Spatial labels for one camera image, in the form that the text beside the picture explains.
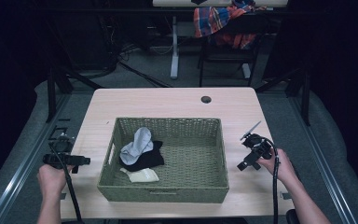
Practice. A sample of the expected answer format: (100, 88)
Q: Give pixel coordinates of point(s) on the person's right hand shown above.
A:
(279, 168)

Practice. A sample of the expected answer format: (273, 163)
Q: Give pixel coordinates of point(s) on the white background table top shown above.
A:
(174, 3)

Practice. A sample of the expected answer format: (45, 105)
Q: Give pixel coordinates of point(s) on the white table leg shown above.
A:
(246, 71)
(174, 53)

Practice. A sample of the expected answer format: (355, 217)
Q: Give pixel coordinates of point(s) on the black metal stand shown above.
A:
(306, 96)
(51, 93)

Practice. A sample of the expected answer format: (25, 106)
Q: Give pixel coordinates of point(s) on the aluminium floor rail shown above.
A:
(326, 174)
(24, 169)

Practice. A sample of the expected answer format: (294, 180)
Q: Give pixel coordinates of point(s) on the black sock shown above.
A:
(150, 158)

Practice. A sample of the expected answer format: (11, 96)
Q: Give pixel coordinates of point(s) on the black chair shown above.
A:
(230, 53)

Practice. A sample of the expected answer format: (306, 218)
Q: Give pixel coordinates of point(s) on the green woven basket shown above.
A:
(195, 174)

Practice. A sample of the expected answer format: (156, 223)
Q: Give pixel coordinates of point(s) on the black round object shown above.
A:
(292, 217)

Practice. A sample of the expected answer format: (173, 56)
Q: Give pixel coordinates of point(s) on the grey sock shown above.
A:
(136, 146)

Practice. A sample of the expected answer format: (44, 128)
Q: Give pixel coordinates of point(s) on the person's left hand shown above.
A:
(52, 182)

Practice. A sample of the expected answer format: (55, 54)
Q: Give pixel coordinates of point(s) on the plaid cloth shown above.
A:
(211, 20)

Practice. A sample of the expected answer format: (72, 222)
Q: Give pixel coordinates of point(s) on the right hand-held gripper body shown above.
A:
(257, 145)

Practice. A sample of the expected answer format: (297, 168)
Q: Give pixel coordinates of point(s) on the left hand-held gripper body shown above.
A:
(65, 160)

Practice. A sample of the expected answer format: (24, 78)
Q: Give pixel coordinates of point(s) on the cream sock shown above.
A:
(141, 175)

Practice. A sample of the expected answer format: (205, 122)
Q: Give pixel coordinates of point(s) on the small grey table bracket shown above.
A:
(62, 196)
(286, 195)

